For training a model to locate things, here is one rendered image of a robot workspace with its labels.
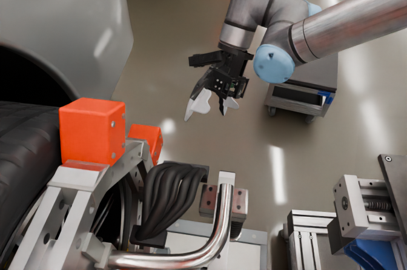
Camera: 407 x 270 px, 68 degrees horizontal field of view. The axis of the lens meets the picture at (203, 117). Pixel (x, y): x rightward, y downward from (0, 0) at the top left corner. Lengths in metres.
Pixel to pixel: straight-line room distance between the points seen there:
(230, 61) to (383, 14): 0.34
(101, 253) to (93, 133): 0.17
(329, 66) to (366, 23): 1.32
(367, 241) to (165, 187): 0.60
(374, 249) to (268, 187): 0.84
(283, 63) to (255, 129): 1.32
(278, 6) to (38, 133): 0.50
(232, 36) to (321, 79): 1.10
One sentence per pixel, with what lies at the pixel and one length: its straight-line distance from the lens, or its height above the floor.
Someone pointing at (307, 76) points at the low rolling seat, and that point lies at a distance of 1.73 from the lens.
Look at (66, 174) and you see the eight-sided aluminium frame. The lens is 0.46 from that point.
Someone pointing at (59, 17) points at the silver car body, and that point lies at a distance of 0.75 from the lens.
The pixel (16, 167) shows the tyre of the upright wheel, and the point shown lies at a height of 1.16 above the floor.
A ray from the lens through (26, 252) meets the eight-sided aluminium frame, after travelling 0.43.
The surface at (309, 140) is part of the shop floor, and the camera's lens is 1.89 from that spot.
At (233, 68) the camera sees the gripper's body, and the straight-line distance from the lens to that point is 0.70.
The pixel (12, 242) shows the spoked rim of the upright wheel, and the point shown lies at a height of 1.10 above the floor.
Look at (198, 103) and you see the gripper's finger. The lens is 0.71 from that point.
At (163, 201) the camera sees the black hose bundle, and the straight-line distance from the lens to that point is 0.50.
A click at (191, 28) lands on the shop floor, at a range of 2.53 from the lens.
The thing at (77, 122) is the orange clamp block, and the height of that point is 1.15.
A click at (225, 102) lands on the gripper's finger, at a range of 0.81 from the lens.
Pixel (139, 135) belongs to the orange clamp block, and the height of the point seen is 0.89.
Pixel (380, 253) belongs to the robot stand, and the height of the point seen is 0.68.
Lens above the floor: 1.49
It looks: 53 degrees down
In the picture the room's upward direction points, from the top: straight up
